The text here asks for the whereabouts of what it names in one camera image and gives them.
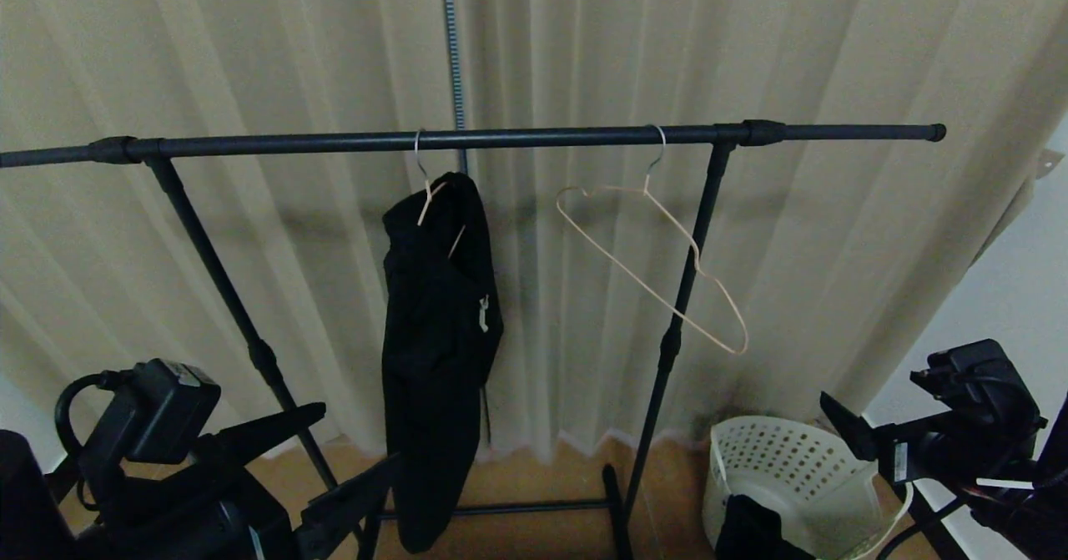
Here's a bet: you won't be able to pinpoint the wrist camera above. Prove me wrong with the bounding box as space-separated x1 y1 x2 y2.
909 339 1048 461
79 360 222 494

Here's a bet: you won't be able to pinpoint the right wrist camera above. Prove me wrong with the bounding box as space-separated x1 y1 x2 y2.
909 339 1048 461

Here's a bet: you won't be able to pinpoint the white laundry basket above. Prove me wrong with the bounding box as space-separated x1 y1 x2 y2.
701 416 914 560

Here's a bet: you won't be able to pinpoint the pink clothes hanger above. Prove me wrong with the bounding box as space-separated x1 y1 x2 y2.
557 124 749 356
415 130 468 259

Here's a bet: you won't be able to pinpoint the black shorts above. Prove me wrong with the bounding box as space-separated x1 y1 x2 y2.
381 172 505 554

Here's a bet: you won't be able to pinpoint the black clothes rack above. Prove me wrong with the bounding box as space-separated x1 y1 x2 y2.
0 120 948 560

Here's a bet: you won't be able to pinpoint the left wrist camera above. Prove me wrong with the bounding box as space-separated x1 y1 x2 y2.
79 360 222 494

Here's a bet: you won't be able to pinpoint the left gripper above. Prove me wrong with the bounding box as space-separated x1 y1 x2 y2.
88 401 401 560

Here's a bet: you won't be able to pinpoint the beige curtain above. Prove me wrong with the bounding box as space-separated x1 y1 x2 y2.
0 0 1068 465

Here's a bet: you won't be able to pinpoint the black garment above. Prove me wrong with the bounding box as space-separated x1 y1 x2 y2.
716 495 814 560

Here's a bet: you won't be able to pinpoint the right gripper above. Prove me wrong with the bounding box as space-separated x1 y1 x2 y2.
820 391 1002 486

